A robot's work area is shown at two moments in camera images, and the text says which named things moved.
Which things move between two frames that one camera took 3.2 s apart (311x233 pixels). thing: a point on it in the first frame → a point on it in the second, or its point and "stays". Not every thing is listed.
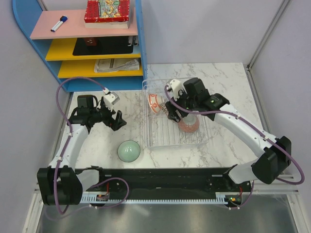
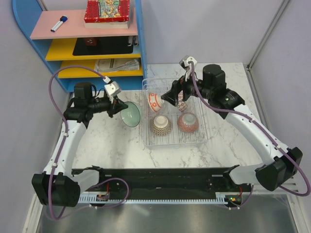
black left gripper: (114, 124) → (115, 108)
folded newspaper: (112, 65) stays
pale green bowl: (129, 151) → (130, 116)
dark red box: (91, 41) stays
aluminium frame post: (249, 72) stays
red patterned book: (107, 14) stays
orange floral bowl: (154, 102) stays
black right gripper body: (172, 108) → (188, 87)
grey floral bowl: (189, 123) stays
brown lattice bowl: (164, 109) → (161, 125)
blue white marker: (62, 19) stays
